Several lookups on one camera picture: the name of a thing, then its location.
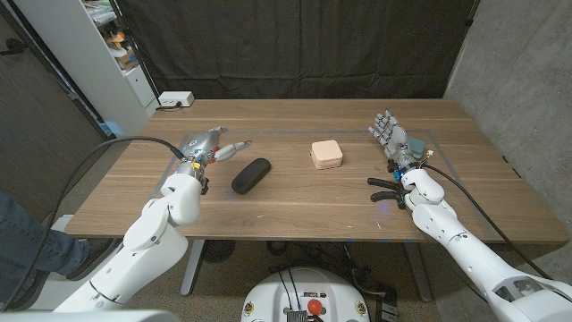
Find pink jewelry box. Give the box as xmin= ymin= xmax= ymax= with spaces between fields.
xmin=310 ymin=139 xmax=344 ymax=171

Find cardboard box on shelf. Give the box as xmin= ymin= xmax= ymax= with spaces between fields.
xmin=114 ymin=47 xmax=139 ymax=71

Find person leg in jeans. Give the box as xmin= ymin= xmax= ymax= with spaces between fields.
xmin=0 ymin=191 xmax=90 ymax=305

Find teal small case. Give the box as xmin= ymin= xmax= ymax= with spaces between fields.
xmin=408 ymin=136 xmax=427 ymax=160

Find tangled black floor cables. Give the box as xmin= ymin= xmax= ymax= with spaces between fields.
xmin=267 ymin=241 xmax=390 ymax=296

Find black curtain backdrop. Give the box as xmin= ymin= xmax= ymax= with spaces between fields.
xmin=114 ymin=0 xmax=482 ymax=100

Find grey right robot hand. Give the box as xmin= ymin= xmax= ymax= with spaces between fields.
xmin=367 ymin=108 xmax=424 ymax=170

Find orange toy figure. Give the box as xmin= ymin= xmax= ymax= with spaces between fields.
xmin=106 ymin=30 xmax=127 ymax=50

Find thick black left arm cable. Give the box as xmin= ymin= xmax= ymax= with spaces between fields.
xmin=0 ymin=135 xmax=187 ymax=312

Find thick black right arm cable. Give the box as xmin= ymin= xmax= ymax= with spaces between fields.
xmin=422 ymin=162 xmax=554 ymax=282

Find black door handle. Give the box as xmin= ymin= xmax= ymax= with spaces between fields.
xmin=0 ymin=37 xmax=28 ymax=56

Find white power strip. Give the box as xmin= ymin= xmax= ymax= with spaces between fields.
xmin=157 ymin=90 xmax=196 ymax=108

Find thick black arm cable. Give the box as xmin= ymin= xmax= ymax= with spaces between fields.
xmin=0 ymin=135 xmax=187 ymax=312
xmin=422 ymin=162 xmax=554 ymax=282

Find white robot torso base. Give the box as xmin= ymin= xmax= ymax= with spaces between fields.
xmin=240 ymin=267 xmax=371 ymax=322

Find white shelf cabinet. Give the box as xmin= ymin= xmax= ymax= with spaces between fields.
xmin=13 ymin=0 xmax=161 ymax=140

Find round black floor fan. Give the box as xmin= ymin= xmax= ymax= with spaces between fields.
xmin=201 ymin=240 xmax=236 ymax=264

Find black glasses case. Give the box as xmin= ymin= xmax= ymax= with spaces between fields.
xmin=231 ymin=157 xmax=273 ymax=196

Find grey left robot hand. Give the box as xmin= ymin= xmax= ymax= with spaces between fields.
xmin=172 ymin=126 xmax=254 ymax=180

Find grey table leg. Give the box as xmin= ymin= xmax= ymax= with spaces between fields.
xmin=180 ymin=239 xmax=206 ymax=297
xmin=403 ymin=241 xmax=433 ymax=303

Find black forked plastic tool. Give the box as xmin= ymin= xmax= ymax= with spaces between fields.
xmin=366 ymin=176 xmax=408 ymax=210

